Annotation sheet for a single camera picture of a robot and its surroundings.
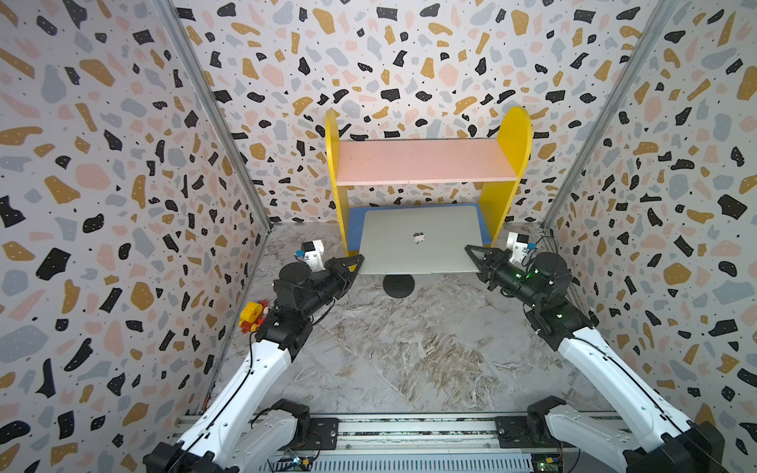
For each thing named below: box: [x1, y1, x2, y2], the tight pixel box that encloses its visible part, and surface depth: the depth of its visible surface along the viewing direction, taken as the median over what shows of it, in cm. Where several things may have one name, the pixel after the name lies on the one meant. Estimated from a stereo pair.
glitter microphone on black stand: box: [382, 273, 415, 299], surface depth 105 cm
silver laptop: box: [357, 204, 483, 275], surface depth 74 cm
